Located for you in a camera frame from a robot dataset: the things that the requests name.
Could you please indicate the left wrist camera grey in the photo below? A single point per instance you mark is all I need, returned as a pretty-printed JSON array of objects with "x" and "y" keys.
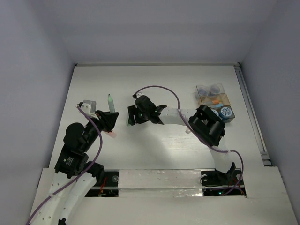
[{"x": 89, "y": 106}]

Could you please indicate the clear jar purple lid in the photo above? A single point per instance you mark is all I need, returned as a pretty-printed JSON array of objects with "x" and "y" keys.
[{"x": 208, "y": 90}]

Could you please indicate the pink highlighter marker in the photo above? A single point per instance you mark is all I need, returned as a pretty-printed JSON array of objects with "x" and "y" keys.
[{"x": 111, "y": 134}]

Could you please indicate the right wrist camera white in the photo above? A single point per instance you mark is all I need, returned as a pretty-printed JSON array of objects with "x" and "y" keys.
[{"x": 137, "y": 95}]

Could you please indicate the green highlighter marker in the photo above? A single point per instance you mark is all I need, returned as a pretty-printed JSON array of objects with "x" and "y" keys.
[{"x": 111, "y": 104}]

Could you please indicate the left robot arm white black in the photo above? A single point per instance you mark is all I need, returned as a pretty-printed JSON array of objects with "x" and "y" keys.
[{"x": 74, "y": 174}]

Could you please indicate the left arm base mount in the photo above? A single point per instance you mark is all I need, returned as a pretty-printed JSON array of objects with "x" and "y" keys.
[{"x": 108, "y": 187}]

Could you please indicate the blue patterned tape roll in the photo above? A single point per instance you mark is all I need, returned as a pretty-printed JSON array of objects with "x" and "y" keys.
[{"x": 225, "y": 112}]

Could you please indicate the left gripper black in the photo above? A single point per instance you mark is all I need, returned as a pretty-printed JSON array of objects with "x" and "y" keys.
[{"x": 107, "y": 119}]

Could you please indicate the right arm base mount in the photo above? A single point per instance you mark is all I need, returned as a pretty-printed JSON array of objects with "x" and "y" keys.
[{"x": 215, "y": 183}]

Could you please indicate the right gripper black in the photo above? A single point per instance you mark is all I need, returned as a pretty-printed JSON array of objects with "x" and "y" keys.
[{"x": 133, "y": 110}]

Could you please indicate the three-compartment desk organizer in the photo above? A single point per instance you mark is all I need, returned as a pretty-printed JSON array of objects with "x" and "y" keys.
[{"x": 215, "y": 97}]

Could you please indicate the red-orange highlighter marker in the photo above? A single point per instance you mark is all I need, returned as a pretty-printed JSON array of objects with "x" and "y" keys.
[{"x": 213, "y": 102}]

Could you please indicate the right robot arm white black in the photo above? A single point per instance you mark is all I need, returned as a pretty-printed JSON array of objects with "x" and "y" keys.
[{"x": 202, "y": 122}]

